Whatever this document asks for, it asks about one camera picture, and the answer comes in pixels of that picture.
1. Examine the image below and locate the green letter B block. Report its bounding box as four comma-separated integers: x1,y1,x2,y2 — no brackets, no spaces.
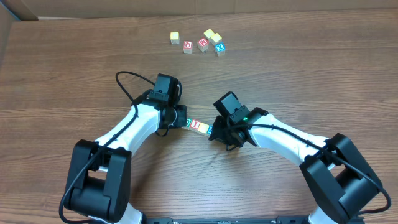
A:
183,118,192,129

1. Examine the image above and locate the blue letter block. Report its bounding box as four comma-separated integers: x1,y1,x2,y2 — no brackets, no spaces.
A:
206,125,212,136

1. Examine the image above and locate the white red letter block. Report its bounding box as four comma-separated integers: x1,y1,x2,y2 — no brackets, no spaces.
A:
189,119,201,131

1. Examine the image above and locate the yellow block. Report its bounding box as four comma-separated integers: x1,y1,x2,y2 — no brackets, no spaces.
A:
170,32,180,45
198,123,210,135
203,29,215,41
210,33,222,45

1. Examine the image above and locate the white blue picture block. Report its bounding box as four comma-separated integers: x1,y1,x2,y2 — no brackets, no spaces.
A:
215,42,226,57

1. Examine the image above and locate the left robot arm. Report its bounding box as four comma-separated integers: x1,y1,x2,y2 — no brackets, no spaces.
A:
58,73,187,224

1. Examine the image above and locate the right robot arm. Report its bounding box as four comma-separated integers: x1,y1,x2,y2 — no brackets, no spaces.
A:
209,91,386,223

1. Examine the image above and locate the red letter block left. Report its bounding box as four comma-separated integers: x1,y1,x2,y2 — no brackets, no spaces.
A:
183,41,193,54

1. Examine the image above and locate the red letter E block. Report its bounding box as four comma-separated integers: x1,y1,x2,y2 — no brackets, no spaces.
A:
197,38,209,52

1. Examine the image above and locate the cardboard box back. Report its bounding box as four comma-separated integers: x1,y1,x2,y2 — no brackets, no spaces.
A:
1,0,397,20

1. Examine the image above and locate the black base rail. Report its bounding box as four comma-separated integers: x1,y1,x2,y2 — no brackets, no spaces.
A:
143,216,310,224

